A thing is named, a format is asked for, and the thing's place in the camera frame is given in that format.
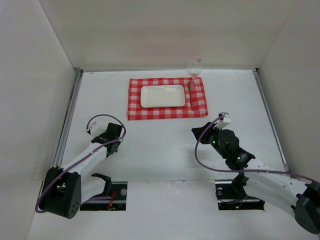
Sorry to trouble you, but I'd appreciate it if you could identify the red white checkered cloth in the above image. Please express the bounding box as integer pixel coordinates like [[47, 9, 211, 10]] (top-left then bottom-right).
[[127, 77, 209, 121]]

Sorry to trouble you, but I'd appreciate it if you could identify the white rectangular plate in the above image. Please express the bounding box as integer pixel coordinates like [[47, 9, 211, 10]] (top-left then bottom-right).
[[140, 85, 186, 108]]

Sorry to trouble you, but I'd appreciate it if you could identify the clear wine glass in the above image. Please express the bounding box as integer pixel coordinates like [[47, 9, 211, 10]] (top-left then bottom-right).
[[187, 56, 202, 87]]

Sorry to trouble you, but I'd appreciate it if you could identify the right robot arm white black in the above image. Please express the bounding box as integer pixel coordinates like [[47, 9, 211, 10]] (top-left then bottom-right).
[[191, 120, 320, 235]]

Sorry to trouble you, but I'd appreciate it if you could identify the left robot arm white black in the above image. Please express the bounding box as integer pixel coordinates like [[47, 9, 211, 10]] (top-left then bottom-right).
[[35, 122, 126, 219]]

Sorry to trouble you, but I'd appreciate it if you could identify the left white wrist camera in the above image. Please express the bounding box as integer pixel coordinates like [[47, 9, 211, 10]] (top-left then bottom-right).
[[86, 121, 105, 136]]

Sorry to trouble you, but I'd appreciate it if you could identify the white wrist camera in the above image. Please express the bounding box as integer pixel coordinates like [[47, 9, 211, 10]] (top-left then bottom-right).
[[86, 121, 105, 136], [215, 112, 231, 129]]

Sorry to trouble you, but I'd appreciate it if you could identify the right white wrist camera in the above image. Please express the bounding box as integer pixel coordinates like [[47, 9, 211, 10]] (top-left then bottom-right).
[[215, 112, 231, 129]]

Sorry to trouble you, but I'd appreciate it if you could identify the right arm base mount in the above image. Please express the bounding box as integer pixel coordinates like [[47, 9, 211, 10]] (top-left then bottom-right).
[[215, 173, 265, 211]]

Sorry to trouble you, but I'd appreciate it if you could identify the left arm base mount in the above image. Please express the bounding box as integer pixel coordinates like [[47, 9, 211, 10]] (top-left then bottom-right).
[[80, 173, 128, 212]]

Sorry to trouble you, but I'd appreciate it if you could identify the left aluminium table rail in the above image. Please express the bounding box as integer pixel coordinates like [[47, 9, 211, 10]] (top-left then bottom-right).
[[52, 67, 83, 167]]

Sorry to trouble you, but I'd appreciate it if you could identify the aluminium table rail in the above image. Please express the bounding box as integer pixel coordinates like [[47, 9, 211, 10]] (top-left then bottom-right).
[[52, 67, 83, 167], [252, 68, 290, 173]]

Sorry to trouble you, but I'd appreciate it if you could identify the right aluminium table rail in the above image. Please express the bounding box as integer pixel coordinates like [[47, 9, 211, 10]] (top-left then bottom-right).
[[252, 68, 290, 173]]

